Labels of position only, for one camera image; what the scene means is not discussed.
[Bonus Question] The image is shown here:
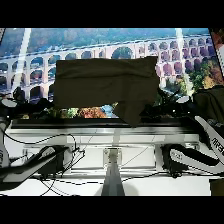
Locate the dark olive garment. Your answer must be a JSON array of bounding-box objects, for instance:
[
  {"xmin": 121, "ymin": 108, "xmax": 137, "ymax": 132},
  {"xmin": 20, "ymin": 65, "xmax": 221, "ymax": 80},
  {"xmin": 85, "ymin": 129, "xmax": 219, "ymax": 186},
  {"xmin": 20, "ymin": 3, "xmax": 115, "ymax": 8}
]
[{"xmin": 52, "ymin": 55, "xmax": 161, "ymax": 128}]

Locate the black garment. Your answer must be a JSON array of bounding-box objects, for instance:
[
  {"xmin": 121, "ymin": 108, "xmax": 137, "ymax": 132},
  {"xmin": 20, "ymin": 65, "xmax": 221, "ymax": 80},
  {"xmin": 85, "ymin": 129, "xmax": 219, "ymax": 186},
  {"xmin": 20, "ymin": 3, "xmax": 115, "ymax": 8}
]
[{"xmin": 192, "ymin": 85, "xmax": 224, "ymax": 123}]

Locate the black cable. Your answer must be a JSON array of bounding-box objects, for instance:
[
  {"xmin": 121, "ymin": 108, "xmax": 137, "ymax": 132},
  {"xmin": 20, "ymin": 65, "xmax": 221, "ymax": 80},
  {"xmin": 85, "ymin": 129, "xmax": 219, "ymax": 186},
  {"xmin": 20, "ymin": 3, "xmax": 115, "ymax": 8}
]
[
  {"xmin": 31, "ymin": 171, "xmax": 174, "ymax": 197},
  {"xmin": 1, "ymin": 129, "xmax": 86, "ymax": 162}
]

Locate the silver frame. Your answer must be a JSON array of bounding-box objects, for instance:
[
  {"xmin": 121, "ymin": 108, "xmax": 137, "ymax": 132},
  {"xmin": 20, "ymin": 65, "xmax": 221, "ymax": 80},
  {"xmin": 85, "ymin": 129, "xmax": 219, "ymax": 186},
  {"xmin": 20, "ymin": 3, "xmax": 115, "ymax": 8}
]
[{"xmin": 5, "ymin": 125, "xmax": 214, "ymax": 197}]

